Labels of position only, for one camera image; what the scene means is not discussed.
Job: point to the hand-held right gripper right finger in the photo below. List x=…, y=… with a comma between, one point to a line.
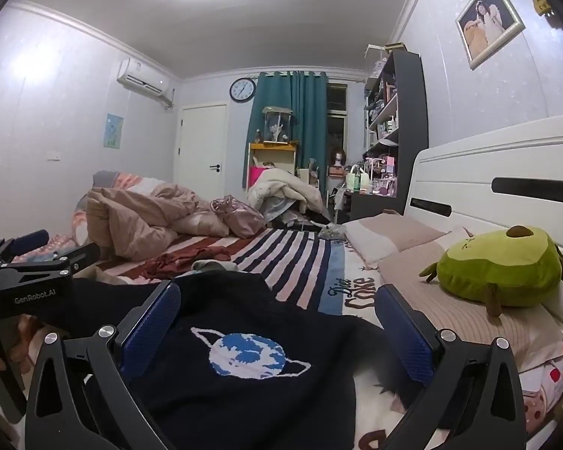
x=403, y=335

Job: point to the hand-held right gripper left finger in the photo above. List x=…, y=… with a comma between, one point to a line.
x=152, y=330

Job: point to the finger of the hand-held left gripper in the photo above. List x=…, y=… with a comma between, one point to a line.
x=28, y=240
x=82, y=253

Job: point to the navy planet print sweater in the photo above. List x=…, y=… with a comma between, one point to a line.
x=244, y=412

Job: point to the large beige pillow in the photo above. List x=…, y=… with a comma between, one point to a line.
x=441, y=311

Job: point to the beige crumpled duvet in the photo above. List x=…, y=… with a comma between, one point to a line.
x=136, y=215

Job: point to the red garment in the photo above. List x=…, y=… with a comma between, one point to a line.
x=183, y=260

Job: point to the pale green garment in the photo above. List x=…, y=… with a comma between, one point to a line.
x=213, y=266

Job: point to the small beige pillow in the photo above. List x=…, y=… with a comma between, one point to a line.
x=394, y=234

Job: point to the green avocado plush toy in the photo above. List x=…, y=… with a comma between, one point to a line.
x=497, y=272

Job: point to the speckled small bag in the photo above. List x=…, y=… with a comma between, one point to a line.
x=331, y=231

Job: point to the dark dressing desk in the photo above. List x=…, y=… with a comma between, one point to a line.
x=375, y=207

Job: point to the striped printed blanket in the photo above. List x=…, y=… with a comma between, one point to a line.
x=281, y=262

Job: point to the shiny pink jacket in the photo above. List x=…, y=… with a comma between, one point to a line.
x=239, y=215

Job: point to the printed bed sheet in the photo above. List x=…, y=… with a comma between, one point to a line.
x=544, y=398

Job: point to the green bottle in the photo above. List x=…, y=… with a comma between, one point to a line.
x=357, y=183

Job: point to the white door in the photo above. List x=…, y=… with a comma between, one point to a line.
x=201, y=145

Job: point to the white air conditioner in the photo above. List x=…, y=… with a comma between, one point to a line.
x=143, y=79

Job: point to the white quilt pile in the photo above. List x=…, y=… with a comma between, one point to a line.
x=286, y=192

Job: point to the mannequin head with wig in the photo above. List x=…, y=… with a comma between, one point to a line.
x=340, y=159

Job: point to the white headboard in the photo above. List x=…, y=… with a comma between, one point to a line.
x=474, y=159

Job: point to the yellow shelf unit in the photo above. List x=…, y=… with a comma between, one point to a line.
x=272, y=147

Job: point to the dark tall bookshelf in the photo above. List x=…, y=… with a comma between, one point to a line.
x=410, y=103

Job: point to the glass display case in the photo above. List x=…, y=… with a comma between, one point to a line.
x=277, y=124

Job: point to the teal curtain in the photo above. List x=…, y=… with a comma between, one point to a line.
x=305, y=103

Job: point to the framed photo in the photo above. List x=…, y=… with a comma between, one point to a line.
x=488, y=23

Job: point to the small wall poster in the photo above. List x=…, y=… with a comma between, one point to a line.
x=114, y=130

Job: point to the round wall clock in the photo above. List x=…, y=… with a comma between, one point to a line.
x=242, y=89

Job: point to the yellow wall ornament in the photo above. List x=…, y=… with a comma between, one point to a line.
x=542, y=4

